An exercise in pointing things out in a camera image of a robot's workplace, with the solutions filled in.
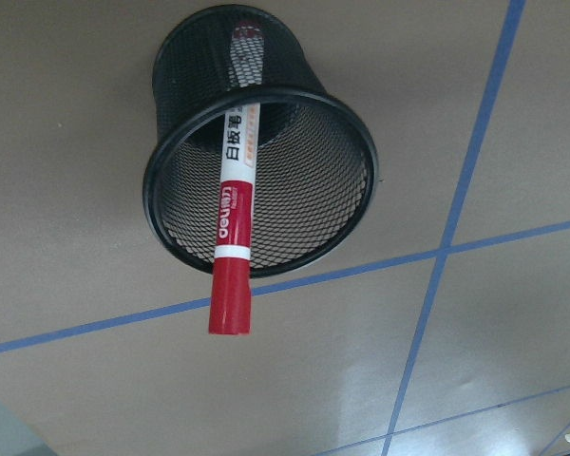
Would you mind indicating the red white whiteboard marker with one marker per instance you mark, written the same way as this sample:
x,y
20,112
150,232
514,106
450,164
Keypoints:
x,y
231,298

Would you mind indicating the black mesh cup left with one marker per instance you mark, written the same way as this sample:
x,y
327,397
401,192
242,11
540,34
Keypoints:
x,y
316,161

